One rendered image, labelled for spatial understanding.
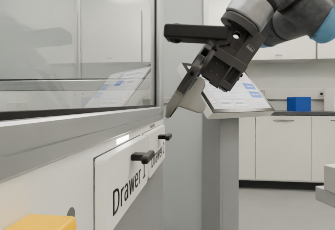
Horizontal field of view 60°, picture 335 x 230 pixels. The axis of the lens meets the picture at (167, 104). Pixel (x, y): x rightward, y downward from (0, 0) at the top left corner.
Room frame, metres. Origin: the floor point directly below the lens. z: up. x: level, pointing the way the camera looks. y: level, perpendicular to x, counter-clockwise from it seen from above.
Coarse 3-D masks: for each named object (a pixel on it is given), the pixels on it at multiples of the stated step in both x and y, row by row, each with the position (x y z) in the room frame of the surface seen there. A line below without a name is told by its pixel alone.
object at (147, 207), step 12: (156, 180) 0.92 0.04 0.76; (144, 192) 0.73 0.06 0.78; (156, 192) 0.92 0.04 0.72; (132, 204) 0.61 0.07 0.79; (144, 204) 0.73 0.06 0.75; (156, 204) 0.92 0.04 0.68; (132, 216) 0.61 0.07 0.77; (144, 216) 0.73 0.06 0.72; (156, 216) 0.92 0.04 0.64; (120, 228) 0.52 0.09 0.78; (132, 228) 0.61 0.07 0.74; (144, 228) 0.73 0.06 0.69; (156, 228) 0.92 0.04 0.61
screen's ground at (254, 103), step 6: (204, 78) 1.40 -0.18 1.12; (240, 78) 1.62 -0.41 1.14; (246, 78) 1.66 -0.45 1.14; (210, 84) 1.39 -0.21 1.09; (204, 90) 1.33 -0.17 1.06; (246, 90) 1.56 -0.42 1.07; (252, 90) 1.60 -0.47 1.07; (210, 96) 1.32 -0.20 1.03; (210, 102) 1.28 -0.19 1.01; (246, 102) 1.46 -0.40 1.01; (252, 102) 1.50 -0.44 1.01; (258, 102) 1.54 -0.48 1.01; (264, 102) 1.57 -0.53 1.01; (216, 108) 1.28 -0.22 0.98; (222, 108) 1.30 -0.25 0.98; (228, 108) 1.33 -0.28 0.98; (234, 108) 1.36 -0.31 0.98
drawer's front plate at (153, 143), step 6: (162, 126) 0.94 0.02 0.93; (150, 132) 0.75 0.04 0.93; (156, 132) 0.81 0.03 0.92; (162, 132) 0.93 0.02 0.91; (150, 138) 0.72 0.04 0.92; (156, 138) 0.81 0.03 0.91; (150, 144) 0.72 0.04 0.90; (156, 144) 0.81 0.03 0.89; (162, 144) 0.93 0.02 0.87; (156, 150) 0.81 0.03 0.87; (162, 150) 0.93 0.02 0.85; (162, 156) 0.93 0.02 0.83; (150, 162) 0.72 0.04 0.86; (150, 168) 0.72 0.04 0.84; (156, 168) 0.81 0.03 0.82; (150, 174) 0.72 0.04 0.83
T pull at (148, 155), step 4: (136, 152) 0.55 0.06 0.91; (140, 152) 0.55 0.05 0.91; (144, 152) 0.55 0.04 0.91; (148, 152) 0.54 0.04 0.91; (152, 152) 0.55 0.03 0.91; (132, 156) 0.52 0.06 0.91; (136, 156) 0.52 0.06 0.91; (140, 156) 0.52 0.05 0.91; (144, 156) 0.50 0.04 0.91; (148, 156) 0.51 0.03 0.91; (152, 156) 0.54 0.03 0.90; (132, 160) 0.52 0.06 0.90; (136, 160) 0.52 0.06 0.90; (140, 160) 0.52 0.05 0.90; (144, 160) 0.50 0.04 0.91; (148, 160) 0.50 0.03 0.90
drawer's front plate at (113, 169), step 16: (128, 144) 0.53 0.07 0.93; (144, 144) 0.65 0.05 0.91; (96, 160) 0.40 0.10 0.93; (112, 160) 0.42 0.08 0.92; (128, 160) 0.51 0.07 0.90; (96, 176) 0.40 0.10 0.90; (112, 176) 0.42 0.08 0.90; (128, 176) 0.51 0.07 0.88; (96, 192) 0.40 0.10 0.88; (112, 192) 0.42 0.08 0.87; (128, 192) 0.51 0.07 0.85; (96, 208) 0.40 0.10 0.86; (112, 208) 0.42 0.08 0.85; (96, 224) 0.40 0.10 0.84; (112, 224) 0.42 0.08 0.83
